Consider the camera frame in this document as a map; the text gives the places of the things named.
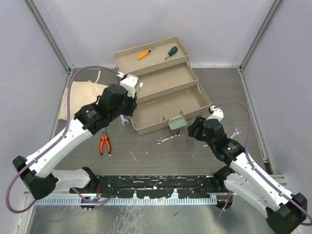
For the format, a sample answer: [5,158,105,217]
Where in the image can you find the orange handled pliers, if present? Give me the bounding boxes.
[99,128,111,156]

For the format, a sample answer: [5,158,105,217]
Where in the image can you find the brown translucent toolbox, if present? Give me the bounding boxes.
[113,37,212,135]

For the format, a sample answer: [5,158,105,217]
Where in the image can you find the yellow handled tool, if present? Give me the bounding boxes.
[137,47,156,60]

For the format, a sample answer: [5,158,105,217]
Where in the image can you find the green handled screwdriver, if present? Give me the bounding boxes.
[165,46,178,60]

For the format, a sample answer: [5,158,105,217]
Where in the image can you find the blue handled screwdriver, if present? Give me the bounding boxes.
[136,82,143,100]

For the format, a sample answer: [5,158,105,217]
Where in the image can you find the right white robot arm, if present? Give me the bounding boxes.
[188,108,308,234]

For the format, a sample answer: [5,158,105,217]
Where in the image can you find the silver wrench near right arm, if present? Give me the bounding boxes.
[230,127,242,139]

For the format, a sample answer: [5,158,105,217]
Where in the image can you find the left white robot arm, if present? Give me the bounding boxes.
[13,75,138,200]

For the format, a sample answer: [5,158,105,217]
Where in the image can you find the large silver wrench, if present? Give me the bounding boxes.
[120,115,130,127]

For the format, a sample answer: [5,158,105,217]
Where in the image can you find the beige cloth bag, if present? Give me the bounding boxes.
[69,71,107,119]

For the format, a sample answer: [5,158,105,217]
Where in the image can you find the small silver wrench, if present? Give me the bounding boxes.
[156,131,183,144]

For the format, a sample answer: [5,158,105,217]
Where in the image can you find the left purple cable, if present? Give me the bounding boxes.
[6,65,127,221]

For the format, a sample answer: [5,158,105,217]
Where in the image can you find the purple cable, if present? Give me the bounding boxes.
[6,65,127,221]
[214,101,308,226]

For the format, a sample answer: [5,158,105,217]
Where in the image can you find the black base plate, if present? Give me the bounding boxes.
[78,175,234,200]

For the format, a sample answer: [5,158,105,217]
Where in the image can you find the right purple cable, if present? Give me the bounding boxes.
[214,101,308,226]

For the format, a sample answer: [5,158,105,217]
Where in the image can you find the slotted cable duct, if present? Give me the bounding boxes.
[35,195,217,206]

